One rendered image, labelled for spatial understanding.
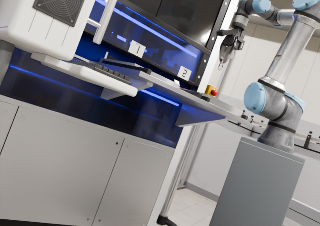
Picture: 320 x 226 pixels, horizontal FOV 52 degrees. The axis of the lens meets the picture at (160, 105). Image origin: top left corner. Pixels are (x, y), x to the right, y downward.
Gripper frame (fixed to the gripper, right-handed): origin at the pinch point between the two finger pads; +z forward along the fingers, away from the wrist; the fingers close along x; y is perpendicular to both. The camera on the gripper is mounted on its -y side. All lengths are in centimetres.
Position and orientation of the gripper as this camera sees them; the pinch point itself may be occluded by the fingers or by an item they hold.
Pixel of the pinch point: (222, 60)
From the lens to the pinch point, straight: 175.0
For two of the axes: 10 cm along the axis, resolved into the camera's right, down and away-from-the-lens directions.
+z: -3.6, 9.3, -0.2
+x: -5.6, -2.0, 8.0
